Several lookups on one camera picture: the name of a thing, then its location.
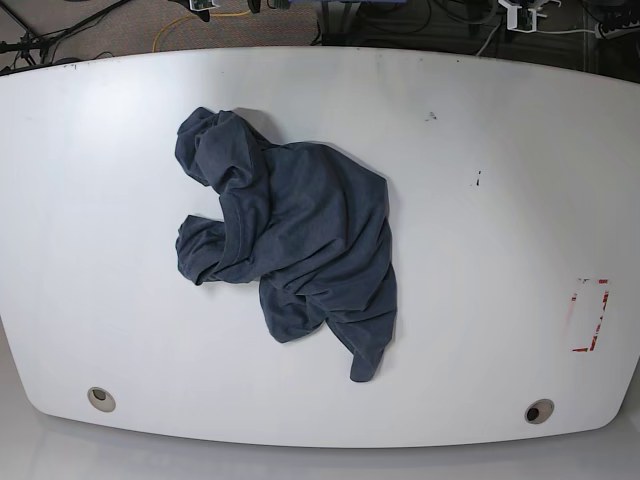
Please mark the table cable grommet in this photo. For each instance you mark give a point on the table cable grommet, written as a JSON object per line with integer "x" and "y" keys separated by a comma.
{"x": 539, "y": 411}
{"x": 101, "y": 400}

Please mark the red tape rectangle marking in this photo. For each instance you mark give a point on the red tape rectangle marking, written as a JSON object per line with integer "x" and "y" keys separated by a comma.
{"x": 586, "y": 314}

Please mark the left table cable grommet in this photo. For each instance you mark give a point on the left table cable grommet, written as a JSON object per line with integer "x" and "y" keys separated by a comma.
{"x": 101, "y": 400}

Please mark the dark blue T-shirt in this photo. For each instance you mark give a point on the dark blue T-shirt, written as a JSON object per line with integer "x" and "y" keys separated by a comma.
{"x": 306, "y": 222}

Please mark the white power strip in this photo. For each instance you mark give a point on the white power strip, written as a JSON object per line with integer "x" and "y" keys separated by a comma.
{"x": 618, "y": 25}

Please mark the right table cable grommet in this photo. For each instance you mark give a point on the right table cable grommet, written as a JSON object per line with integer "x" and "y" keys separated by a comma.
{"x": 539, "y": 411}

